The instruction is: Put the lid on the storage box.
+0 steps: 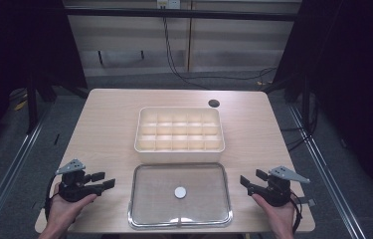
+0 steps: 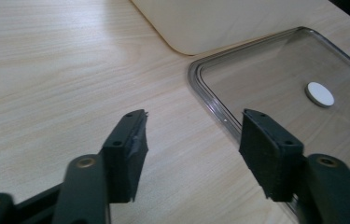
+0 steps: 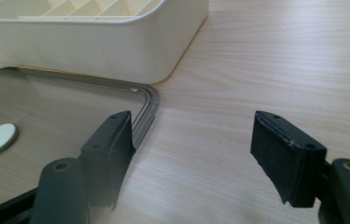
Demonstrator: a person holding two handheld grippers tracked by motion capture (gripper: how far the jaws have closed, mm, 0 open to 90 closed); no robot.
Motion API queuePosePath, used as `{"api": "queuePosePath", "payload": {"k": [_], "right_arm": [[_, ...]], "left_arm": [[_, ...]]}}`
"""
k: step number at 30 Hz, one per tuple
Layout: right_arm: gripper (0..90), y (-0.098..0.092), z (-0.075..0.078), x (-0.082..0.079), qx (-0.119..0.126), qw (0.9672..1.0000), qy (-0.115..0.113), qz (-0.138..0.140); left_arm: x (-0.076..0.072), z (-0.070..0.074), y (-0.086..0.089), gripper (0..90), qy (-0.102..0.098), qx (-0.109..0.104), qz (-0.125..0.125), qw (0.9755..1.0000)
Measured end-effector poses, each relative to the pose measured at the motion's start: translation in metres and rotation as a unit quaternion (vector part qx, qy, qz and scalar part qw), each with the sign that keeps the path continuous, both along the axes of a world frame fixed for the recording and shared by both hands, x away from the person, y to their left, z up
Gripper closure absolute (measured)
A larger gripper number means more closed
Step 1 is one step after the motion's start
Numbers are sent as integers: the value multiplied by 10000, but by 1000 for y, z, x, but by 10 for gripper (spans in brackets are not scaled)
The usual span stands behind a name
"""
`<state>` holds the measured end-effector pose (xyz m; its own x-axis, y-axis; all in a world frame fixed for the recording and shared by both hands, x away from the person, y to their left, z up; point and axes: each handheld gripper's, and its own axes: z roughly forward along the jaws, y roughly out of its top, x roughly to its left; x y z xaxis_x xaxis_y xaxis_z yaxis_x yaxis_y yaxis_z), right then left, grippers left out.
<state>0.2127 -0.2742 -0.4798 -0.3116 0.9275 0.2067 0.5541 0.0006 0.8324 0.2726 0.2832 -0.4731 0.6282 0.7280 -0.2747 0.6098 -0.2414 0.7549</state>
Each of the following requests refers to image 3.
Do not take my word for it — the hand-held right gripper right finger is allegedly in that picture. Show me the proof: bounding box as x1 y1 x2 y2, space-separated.
249 110 350 224

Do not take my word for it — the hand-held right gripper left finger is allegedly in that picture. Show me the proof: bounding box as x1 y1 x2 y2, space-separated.
29 110 137 224

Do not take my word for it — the transparent plastic lid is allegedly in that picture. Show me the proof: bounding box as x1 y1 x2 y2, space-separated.
0 66 161 213

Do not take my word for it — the cream plastic compartment box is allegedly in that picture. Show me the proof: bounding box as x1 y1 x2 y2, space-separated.
0 0 210 85

